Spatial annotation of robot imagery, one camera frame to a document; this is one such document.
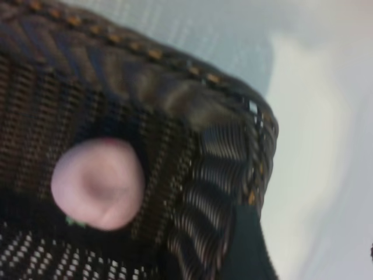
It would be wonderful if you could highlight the pink plush peach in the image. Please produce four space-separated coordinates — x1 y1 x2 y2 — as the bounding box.
51 138 146 233

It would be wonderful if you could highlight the dark brown wicker basket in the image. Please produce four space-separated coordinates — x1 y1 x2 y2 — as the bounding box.
0 0 280 280

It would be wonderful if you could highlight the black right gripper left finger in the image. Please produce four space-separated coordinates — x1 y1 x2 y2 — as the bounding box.
229 206 282 280

